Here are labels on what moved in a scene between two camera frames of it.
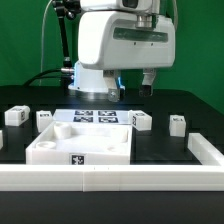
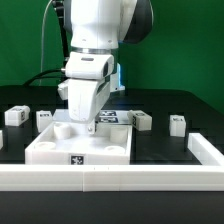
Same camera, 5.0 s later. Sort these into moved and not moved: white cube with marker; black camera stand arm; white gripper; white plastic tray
Moved: white gripper
Not moved: white plastic tray; white cube with marker; black camera stand arm
